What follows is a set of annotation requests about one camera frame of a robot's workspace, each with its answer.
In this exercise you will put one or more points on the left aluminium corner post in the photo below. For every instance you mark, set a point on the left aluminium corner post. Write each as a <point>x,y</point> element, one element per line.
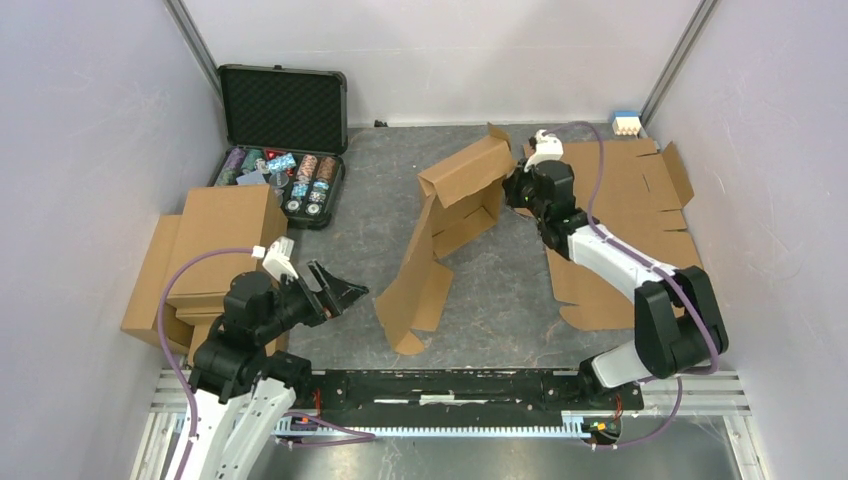
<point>195,42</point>

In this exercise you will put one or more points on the black poker chip case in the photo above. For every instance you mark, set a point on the black poker chip case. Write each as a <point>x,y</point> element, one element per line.
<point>287,128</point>

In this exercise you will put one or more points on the stack of flat cardboard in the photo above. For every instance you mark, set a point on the stack of flat cardboard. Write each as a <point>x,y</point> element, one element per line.
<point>641,200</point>

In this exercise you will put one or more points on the cardboard box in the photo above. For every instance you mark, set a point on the cardboard box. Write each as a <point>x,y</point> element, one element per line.
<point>182,327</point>
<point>461,198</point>
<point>216,218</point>

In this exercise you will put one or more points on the white toothed cable duct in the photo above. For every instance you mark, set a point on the white toothed cable duct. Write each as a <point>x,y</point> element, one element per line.
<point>568,428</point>

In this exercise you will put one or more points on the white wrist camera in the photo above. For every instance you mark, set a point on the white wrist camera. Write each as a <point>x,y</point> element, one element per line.
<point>276,259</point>
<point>545,146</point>

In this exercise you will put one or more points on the white blue block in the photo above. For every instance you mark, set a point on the white blue block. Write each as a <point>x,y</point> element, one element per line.
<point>626,123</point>

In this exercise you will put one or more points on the right aluminium corner post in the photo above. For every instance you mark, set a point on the right aluminium corner post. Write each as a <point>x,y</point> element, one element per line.
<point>699,20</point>

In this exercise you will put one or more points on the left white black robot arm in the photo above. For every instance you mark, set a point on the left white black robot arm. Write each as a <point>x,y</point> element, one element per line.
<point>236,391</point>

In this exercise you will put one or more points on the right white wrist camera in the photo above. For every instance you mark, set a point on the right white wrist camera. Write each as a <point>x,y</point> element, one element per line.
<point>545,146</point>

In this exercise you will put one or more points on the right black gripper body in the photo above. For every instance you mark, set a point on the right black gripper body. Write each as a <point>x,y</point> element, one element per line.
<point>521,192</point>

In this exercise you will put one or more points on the aluminium corner post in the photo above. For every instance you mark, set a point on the aluminium corner post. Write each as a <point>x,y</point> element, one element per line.
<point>195,42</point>
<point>699,20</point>

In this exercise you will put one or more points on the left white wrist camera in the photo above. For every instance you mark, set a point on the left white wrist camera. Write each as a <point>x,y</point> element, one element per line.
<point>276,259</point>

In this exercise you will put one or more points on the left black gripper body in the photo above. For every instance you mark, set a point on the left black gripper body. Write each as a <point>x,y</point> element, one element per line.
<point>295,302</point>

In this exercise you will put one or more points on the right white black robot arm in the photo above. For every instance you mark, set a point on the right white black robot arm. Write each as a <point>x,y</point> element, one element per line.
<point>678,327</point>

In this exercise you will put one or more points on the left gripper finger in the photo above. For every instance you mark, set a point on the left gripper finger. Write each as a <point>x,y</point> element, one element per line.
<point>327,281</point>
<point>341,295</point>

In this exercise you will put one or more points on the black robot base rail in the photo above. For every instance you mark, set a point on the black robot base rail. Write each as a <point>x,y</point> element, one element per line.
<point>488,398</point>

